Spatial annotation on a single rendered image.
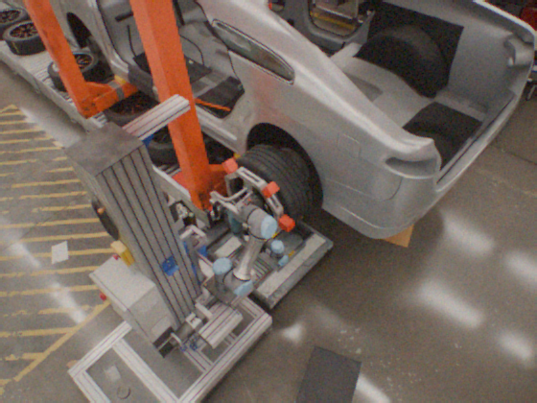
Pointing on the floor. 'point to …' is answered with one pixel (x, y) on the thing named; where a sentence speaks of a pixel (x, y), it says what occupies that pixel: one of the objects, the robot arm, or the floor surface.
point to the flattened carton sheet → (401, 237)
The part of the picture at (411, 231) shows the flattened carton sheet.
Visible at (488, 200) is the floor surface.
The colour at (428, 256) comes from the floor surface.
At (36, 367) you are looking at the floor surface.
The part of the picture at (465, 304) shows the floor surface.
